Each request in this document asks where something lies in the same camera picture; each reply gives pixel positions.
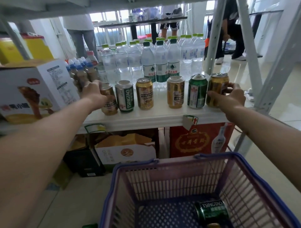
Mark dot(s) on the red liquor box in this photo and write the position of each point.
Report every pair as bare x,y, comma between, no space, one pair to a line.
200,141

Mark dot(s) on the person's left forearm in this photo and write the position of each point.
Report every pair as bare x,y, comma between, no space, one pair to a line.
35,159

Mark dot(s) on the person's right hand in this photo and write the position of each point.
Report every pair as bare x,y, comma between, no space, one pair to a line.
231,101

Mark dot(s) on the person's right forearm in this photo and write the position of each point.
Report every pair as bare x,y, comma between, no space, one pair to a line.
265,141

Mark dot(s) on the green price tag holder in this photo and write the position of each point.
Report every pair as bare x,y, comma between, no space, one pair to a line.
96,128

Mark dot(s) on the person's left hand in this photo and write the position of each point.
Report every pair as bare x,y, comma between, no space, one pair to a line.
94,96

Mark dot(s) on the black box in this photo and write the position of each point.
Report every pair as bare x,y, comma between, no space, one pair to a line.
82,162

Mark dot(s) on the group of brown drink bottles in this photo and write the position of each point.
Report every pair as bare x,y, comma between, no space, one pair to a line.
81,70

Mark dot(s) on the price tag with red arrow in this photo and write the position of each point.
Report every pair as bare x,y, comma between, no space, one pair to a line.
190,121

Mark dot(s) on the group of clear water bottles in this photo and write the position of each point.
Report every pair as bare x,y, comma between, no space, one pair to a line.
122,61

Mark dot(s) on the white and blue carton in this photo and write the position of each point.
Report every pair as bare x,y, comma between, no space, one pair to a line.
60,175

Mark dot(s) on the green label water bottle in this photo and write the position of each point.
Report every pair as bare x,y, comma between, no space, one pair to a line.
173,60
148,63
161,62

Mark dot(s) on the white carton with duck print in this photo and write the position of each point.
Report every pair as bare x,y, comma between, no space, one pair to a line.
33,91

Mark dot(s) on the white glossy metal shelf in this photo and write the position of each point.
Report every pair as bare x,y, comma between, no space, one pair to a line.
150,117

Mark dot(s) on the yellow box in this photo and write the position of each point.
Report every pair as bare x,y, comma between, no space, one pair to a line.
25,50

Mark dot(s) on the pink cap drink bottle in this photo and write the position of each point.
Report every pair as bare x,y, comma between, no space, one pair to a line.
92,57

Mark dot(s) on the long black table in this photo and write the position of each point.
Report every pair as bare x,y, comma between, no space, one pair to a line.
141,22

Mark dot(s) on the white power strip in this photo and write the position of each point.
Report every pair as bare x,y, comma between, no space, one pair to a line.
249,94

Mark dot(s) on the pink and purple plastic basket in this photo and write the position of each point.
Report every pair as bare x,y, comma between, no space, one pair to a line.
174,178

